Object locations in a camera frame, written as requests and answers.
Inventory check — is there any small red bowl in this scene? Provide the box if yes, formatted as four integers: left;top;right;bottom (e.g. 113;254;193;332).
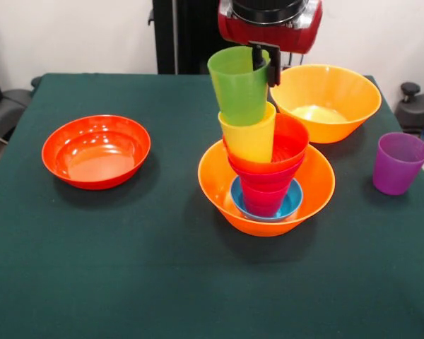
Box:
223;112;310;174

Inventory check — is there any blue plastic bowl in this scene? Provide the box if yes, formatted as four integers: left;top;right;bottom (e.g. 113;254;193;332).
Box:
230;175;304;222

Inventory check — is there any wide red bowl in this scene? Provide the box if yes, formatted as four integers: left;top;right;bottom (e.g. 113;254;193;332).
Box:
41;114;152;191

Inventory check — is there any green plastic cup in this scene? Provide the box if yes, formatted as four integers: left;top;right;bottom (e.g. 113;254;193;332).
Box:
207;45;271;127

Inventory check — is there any pink plastic bowl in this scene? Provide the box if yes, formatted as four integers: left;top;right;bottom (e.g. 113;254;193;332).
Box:
228;155;307;191

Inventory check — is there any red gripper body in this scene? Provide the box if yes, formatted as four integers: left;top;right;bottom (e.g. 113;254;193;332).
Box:
217;0;324;55

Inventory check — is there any yellow plastic cup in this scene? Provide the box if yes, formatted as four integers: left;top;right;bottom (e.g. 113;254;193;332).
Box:
217;101;278;164

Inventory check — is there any black chair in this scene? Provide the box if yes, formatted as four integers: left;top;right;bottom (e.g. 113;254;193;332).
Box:
0;45;42;142

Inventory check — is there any pink plastic cup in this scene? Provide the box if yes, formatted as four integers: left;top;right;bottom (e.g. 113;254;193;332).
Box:
240;178;290;217

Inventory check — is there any large orange bowl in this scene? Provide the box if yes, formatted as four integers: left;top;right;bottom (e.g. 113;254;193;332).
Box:
197;138;336;237
270;64;382;145

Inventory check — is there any dark green tablecloth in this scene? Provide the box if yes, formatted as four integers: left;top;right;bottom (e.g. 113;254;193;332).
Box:
0;72;424;339

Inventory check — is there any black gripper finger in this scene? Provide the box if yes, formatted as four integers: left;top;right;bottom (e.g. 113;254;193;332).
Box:
266;47;282;88
250;44;269;72

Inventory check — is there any purple plastic cup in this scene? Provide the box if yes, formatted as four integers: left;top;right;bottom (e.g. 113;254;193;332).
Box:
372;131;424;196

